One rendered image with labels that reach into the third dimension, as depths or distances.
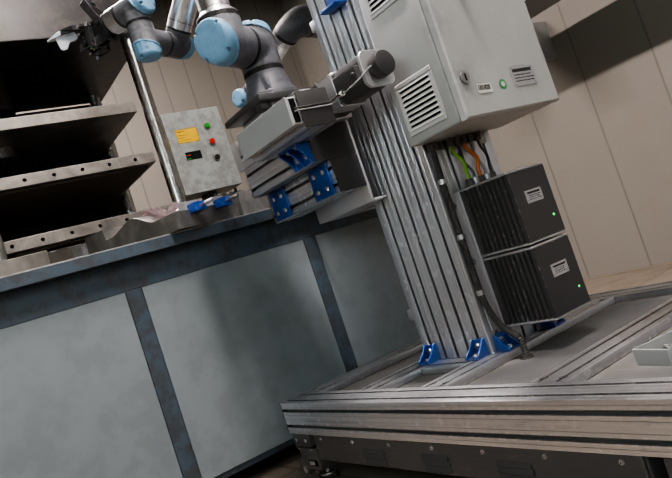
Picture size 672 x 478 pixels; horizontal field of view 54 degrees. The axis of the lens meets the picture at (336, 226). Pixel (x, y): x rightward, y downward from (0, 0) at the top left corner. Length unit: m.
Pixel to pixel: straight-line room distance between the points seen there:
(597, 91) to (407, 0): 2.48
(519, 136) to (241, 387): 2.69
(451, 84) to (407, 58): 0.15
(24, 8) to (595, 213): 3.07
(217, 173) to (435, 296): 1.73
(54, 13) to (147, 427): 1.82
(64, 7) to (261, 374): 1.80
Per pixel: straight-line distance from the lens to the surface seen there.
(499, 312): 1.69
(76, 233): 2.92
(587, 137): 4.02
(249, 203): 2.28
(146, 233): 2.17
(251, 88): 1.89
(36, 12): 3.13
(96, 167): 3.01
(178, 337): 2.09
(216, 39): 1.80
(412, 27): 1.58
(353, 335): 2.37
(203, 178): 3.21
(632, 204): 3.96
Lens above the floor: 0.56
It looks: 3 degrees up
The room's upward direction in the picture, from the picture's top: 18 degrees counter-clockwise
